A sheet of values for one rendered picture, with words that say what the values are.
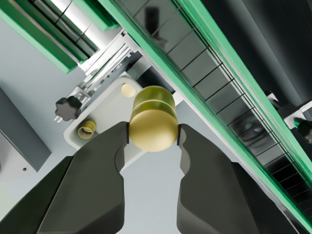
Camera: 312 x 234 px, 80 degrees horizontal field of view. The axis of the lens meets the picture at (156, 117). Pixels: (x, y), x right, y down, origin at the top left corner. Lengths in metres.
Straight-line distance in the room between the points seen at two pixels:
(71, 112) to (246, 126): 0.33
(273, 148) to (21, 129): 0.62
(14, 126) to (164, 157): 0.41
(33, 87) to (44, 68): 0.06
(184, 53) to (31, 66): 0.37
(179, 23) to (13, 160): 0.51
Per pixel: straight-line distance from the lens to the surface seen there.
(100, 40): 0.34
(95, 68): 0.35
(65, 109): 0.24
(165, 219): 0.83
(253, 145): 0.46
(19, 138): 0.59
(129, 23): 0.24
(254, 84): 0.29
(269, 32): 0.49
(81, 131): 0.52
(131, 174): 0.65
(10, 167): 0.63
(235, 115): 0.41
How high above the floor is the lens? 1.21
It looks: 62 degrees down
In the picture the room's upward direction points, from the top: 178 degrees clockwise
